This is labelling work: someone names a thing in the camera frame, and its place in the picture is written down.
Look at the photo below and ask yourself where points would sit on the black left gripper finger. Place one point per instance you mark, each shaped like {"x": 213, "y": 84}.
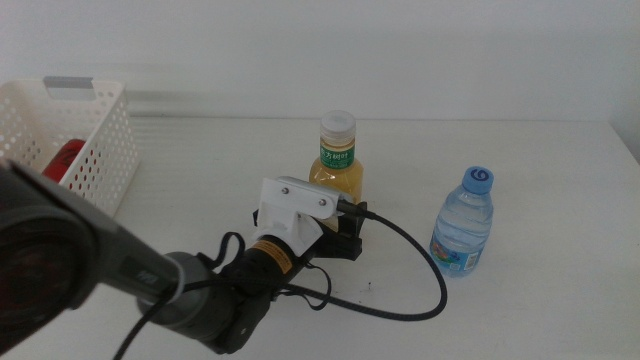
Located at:
{"x": 354, "y": 227}

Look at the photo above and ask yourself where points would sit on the yellow tea bottle white cap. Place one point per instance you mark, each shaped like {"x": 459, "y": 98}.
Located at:
{"x": 337, "y": 172}

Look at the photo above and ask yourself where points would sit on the small water bottle blue cap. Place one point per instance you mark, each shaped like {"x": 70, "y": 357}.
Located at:
{"x": 462, "y": 225}

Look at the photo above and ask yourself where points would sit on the red cola can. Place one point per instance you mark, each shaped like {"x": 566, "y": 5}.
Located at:
{"x": 62, "y": 160}

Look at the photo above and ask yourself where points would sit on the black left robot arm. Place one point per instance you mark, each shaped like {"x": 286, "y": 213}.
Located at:
{"x": 50, "y": 240}

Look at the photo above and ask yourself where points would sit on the white perforated plastic basket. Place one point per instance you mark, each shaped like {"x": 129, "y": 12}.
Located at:
{"x": 107, "y": 150}

